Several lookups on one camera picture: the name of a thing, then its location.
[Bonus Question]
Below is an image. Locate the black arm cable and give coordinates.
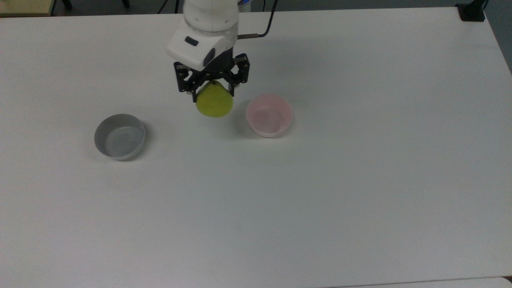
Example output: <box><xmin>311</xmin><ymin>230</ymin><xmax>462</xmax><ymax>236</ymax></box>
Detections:
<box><xmin>238</xmin><ymin>0</ymin><xmax>279</xmax><ymax>40</ymax></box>

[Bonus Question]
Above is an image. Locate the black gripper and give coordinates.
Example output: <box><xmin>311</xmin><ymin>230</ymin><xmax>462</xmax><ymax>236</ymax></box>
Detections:
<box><xmin>174</xmin><ymin>49</ymin><xmax>251</xmax><ymax>103</ymax></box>

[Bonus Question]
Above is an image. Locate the black table clamp mount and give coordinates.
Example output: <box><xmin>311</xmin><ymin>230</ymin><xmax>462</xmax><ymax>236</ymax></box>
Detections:
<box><xmin>456</xmin><ymin>0</ymin><xmax>489</xmax><ymax>22</ymax></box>

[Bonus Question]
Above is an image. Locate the pink plastic bowl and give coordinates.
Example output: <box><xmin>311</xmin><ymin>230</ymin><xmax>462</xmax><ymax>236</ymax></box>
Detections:
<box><xmin>245</xmin><ymin>94</ymin><xmax>293</xmax><ymax>138</ymax></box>

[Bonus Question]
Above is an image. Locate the grey plastic bowl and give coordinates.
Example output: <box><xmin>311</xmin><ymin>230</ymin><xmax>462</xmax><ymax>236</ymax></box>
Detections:
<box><xmin>94</xmin><ymin>113</ymin><xmax>146</xmax><ymax>162</ymax></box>

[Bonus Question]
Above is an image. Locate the yellowish wooden board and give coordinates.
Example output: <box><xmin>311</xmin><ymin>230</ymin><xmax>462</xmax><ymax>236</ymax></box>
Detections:
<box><xmin>0</xmin><ymin>0</ymin><xmax>55</xmax><ymax>18</ymax></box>

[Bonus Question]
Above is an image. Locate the green pear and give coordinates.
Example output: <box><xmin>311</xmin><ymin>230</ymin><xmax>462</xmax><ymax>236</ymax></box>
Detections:
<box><xmin>196</xmin><ymin>80</ymin><xmax>234</xmax><ymax>118</ymax></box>

